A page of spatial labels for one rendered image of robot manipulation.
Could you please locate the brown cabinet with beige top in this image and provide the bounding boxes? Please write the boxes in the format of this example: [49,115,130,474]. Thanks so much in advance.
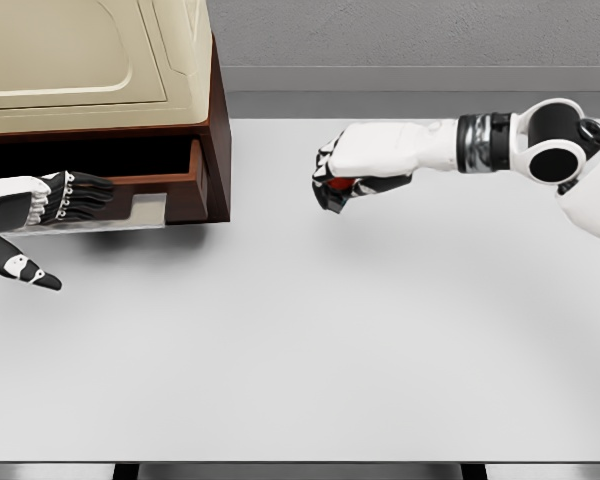
[0,0,232,225]

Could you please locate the brown cabinet drawer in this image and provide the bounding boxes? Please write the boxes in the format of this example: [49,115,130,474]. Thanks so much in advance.
[0,138,210,235]

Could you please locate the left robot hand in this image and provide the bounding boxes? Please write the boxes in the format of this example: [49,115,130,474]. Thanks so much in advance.
[0,170,115,293]

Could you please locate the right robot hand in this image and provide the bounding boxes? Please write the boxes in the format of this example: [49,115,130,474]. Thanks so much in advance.
[311,122,423,215]

